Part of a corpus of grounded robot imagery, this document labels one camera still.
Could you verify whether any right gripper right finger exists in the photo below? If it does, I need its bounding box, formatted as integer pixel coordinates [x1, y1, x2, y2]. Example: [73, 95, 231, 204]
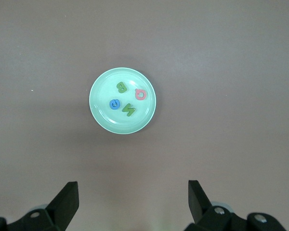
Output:
[186, 180, 286, 231]

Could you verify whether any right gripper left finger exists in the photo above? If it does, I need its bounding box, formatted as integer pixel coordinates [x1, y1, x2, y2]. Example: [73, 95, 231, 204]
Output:
[0, 181, 79, 231]

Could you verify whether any blue letter G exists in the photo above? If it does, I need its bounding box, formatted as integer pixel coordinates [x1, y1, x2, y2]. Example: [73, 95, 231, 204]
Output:
[109, 98, 121, 111]

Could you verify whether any green letter N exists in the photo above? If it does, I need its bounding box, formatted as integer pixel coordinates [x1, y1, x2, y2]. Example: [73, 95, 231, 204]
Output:
[121, 103, 136, 118]

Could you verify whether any green letter B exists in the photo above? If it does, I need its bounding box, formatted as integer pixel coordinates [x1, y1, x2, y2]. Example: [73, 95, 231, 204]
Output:
[116, 81, 128, 94]

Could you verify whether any pink letter Q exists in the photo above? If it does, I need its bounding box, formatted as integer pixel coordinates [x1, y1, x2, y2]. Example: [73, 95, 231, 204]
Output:
[134, 88, 147, 101]

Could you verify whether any light green plate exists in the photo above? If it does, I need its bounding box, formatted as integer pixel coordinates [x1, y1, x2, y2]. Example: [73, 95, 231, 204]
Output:
[89, 67, 158, 135]

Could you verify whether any brown table mat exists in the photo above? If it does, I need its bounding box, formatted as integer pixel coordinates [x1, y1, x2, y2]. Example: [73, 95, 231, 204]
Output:
[0, 0, 289, 231]

